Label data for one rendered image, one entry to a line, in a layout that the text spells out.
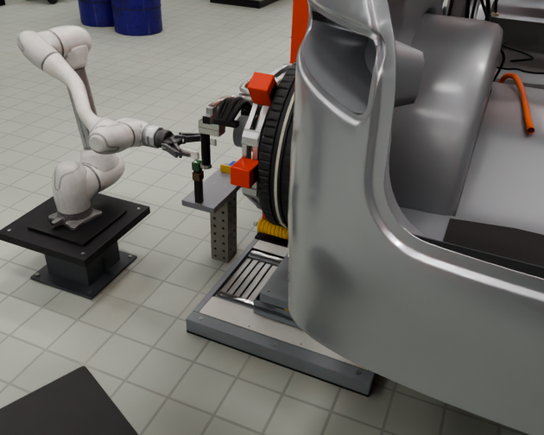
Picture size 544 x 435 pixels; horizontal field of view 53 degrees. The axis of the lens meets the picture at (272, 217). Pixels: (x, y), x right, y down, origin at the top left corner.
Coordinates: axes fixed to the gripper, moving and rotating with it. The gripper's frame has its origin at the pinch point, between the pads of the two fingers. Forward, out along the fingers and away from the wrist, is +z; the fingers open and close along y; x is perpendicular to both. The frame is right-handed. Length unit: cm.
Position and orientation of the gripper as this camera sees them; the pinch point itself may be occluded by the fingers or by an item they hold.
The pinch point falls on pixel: (205, 148)
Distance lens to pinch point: 213.3
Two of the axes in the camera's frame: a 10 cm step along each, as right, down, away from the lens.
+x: 0.4, -8.5, -5.3
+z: 9.1, 2.4, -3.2
